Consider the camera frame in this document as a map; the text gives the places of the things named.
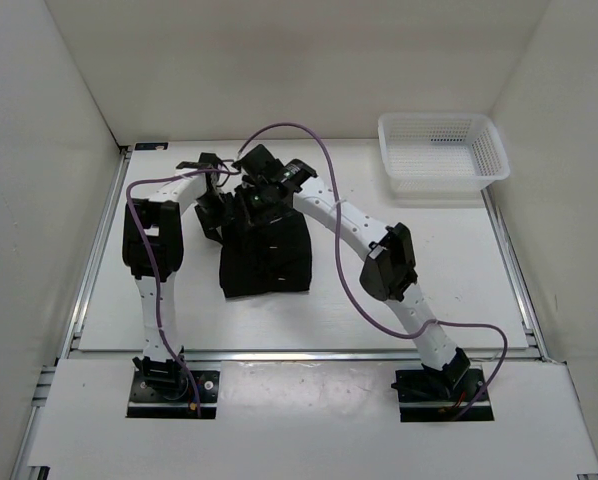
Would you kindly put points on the white plastic mesh basket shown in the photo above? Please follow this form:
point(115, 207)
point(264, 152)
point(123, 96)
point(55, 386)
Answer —
point(441, 153)

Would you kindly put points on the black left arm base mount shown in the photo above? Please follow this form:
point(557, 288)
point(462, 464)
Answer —
point(162, 390)

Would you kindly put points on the aluminium front frame rail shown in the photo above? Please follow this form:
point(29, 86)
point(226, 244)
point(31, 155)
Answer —
point(300, 355)

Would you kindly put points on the small blue label sticker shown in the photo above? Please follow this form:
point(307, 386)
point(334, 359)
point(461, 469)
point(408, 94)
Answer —
point(151, 146)

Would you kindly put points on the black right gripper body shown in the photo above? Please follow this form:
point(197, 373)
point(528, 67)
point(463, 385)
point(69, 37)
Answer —
point(256, 202)

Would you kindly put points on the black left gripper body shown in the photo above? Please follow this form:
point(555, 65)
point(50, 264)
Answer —
point(221, 204)

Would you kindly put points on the black shorts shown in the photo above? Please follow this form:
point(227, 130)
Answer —
point(271, 258)

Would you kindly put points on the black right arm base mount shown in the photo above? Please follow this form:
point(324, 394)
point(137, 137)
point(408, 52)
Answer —
point(456, 393)

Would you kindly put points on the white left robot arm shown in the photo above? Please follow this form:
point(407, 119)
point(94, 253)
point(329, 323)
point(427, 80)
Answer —
point(153, 250)

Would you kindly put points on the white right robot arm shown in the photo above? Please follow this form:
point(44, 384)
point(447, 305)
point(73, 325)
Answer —
point(388, 273)

